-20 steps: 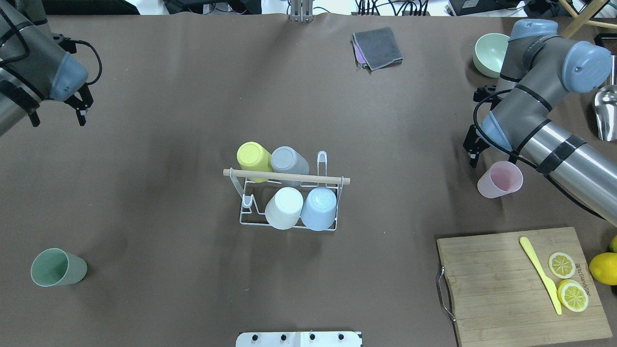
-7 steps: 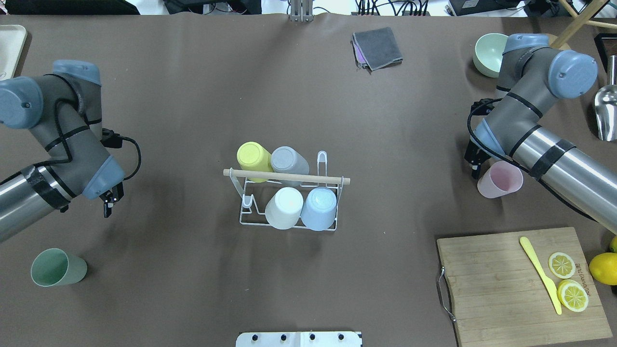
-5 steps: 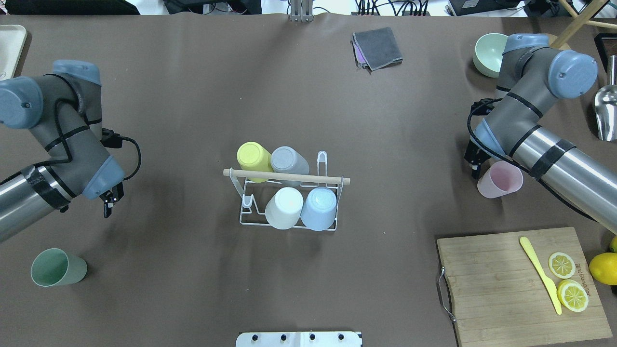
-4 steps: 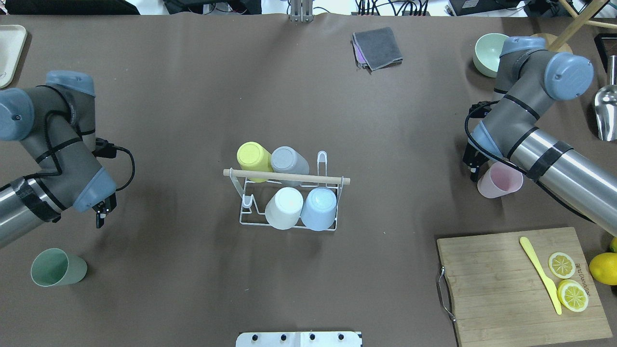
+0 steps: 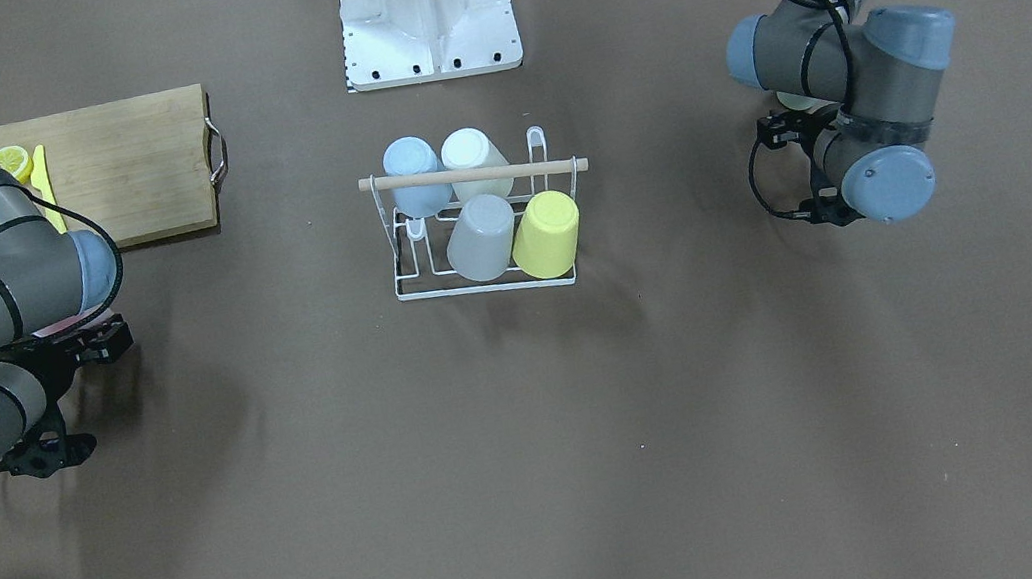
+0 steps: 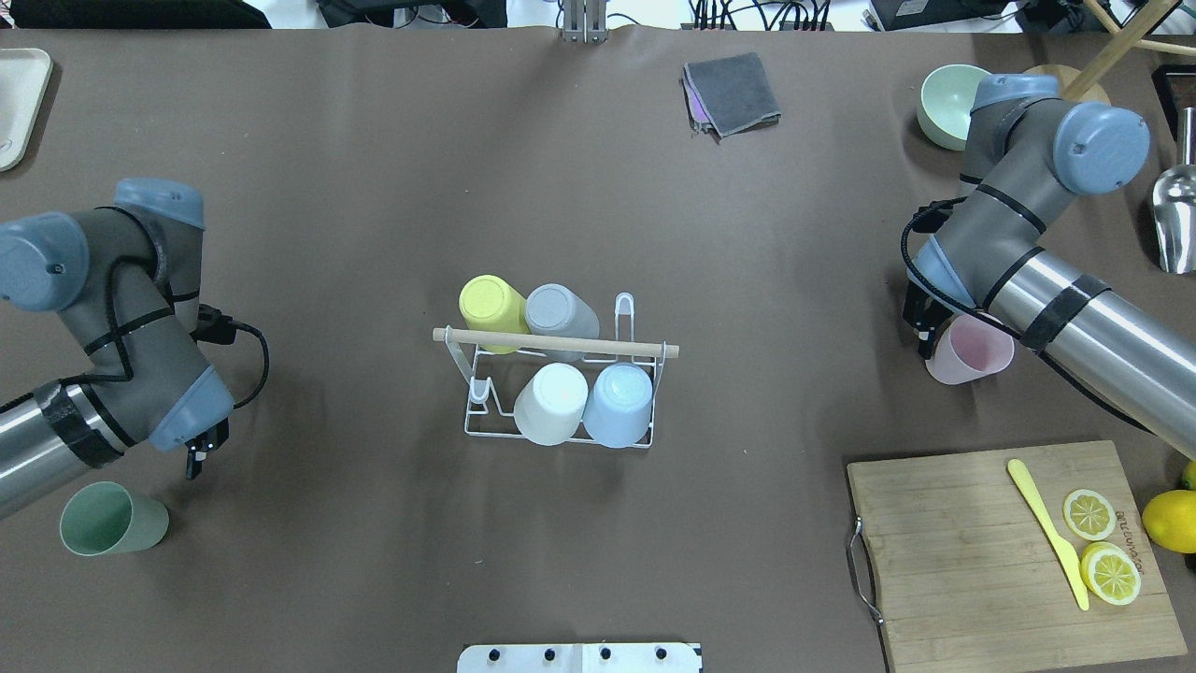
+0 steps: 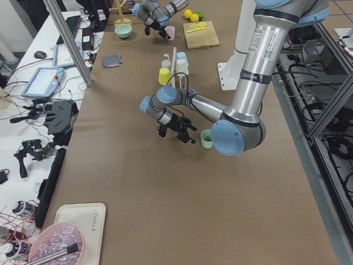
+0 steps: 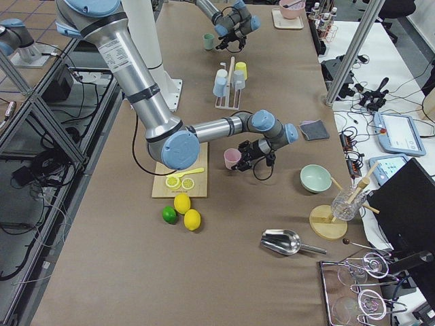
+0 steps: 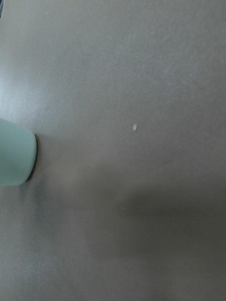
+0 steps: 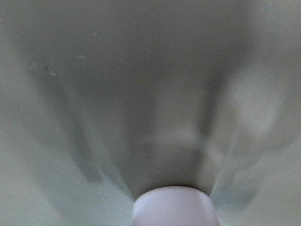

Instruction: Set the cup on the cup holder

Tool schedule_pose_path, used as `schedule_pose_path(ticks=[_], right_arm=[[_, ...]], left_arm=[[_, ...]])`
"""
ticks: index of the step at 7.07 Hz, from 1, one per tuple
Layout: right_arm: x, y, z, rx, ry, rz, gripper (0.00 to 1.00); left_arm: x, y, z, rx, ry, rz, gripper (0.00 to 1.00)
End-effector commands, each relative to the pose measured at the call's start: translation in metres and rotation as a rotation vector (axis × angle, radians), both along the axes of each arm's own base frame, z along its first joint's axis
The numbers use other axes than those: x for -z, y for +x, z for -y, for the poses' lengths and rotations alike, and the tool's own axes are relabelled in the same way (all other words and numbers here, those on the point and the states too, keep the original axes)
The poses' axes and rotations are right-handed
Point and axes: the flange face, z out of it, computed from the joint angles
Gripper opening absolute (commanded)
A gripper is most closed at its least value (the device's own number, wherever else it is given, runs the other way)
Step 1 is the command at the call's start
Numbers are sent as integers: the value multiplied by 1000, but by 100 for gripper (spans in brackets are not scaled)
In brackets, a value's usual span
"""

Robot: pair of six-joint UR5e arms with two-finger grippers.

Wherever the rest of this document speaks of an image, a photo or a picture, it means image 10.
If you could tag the pink plastic cup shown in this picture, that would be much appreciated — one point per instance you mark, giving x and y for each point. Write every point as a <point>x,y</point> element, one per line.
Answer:
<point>174,206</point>

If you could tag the green ceramic bowl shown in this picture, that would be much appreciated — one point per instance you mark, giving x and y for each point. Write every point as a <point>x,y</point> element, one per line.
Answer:
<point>102,101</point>

